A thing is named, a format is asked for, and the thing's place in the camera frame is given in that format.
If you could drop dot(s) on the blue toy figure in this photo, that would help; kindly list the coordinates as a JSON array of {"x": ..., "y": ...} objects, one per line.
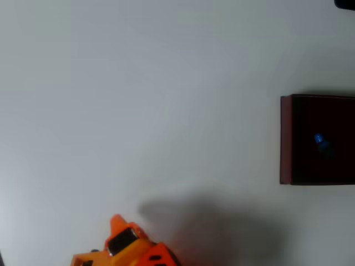
[{"x": 323, "y": 145}]

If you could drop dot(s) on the black rounded object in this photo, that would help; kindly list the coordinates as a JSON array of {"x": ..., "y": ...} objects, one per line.
[{"x": 345, "y": 4}]

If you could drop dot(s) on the dark brown open box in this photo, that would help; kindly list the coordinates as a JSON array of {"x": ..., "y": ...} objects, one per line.
[{"x": 305, "y": 116}]

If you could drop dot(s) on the light orange gripper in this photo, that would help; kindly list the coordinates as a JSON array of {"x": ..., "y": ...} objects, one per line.
[{"x": 121, "y": 240}]

